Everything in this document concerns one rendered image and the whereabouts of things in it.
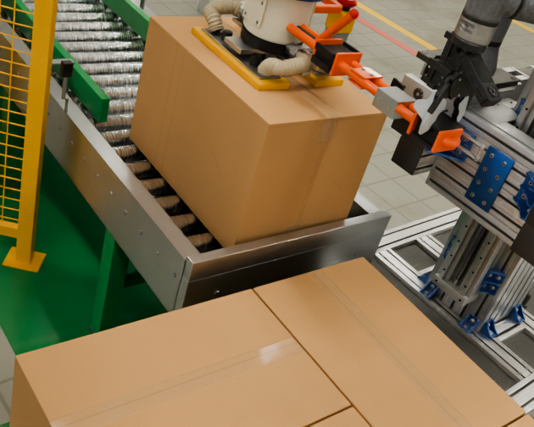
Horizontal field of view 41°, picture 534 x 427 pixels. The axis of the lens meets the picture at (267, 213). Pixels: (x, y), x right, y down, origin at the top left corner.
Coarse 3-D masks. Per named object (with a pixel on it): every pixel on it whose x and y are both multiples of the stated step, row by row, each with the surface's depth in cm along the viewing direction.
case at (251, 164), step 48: (192, 48) 187; (144, 96) 208; (192, 96) 187; (240, 96) 171; (288, 96) 178; (336, 96) 186; (144, 144) 213; (192, 144) 191; (240, 144) 174; (288, 144) 171; (336, 144) 182; (192, 192) 195; (240, 192) 177; (288, 192) 183; (336, 192) 195; (240, 240) 183
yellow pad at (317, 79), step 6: (312, 72) 190; (318, 72) 190; (306, 78) 190; (312, 78) 188; (318, 78) 188; (324, 78) 189; (330, 78) 190; (336, 78) 191; (312, 84) 188; (318, 84) 187; (324, 84) 189; (330, 84) 190; (336, 84) 191
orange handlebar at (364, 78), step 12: (324, 0) 209; (324, 12) 201; (336, 12) 204; (300, 36) 178; (312, 48) 175; (348, 72) 166; (360, 72) 165; (372, 72) 167; (360, 84) 164; (372, 84) 162; (384, 84) 164; (396, 108) 156; (408, 108) 159; (408, 120) 154; (444, 144) 148; (456, 144) 149
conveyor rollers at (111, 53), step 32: (64, 0) 301; (96, 0) 309; (64, 32) 271; (96, 32) 279; (128, 32) 287; (96, 64) 256; (128, 64) 263; (128, 96) 247; (96, 128) 225; (128, 128) 232; (128, 160) 216; (160, 192) 206; (192, 224) 195
